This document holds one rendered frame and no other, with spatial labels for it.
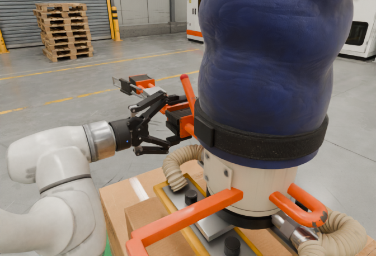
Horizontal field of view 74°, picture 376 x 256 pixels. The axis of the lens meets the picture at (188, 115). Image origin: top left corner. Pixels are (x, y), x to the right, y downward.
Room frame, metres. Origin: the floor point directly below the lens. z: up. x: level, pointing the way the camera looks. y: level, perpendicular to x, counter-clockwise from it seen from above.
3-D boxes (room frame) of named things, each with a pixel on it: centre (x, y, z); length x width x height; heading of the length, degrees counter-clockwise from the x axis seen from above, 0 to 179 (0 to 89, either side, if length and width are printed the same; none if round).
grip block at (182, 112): (0.62, 0.00, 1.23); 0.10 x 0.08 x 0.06; 121
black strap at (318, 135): (0.41, -0.12, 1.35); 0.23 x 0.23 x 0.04
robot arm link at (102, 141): (0.51, 0.21, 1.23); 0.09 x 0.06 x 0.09; 31
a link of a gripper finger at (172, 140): (0.62, 0.03, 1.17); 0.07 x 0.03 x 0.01; 121
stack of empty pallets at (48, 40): (7.00, 3.32, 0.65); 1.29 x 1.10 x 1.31; 36
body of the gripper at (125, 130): (0.55, 0.15, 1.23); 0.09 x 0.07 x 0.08; 121
